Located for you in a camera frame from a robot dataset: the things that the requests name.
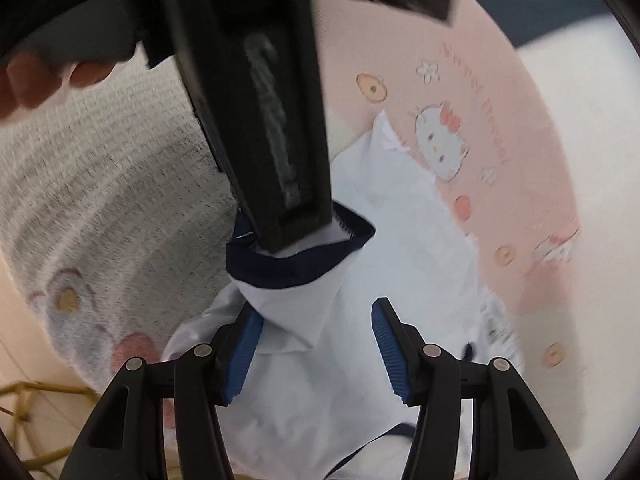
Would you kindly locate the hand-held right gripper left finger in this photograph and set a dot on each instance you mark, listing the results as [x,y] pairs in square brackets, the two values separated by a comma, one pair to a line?
[245,355]

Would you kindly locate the person's left hand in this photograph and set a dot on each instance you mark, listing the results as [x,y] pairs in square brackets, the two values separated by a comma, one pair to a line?
[25,85]

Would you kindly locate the dark blue curtain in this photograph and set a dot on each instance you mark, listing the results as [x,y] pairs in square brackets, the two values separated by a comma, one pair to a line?
[540,5]

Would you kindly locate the pink and cream printed blanket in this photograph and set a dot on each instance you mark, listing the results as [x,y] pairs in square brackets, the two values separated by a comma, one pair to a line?
[125,185]

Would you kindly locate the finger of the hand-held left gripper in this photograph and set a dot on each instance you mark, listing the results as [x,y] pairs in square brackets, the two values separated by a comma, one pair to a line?
[290,230]

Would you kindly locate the white t-shirt with navy collar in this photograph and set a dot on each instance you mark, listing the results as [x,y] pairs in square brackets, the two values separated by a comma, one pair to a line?
[390,240]

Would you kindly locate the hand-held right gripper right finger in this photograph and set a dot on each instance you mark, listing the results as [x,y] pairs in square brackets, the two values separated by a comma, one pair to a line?
[392,360]

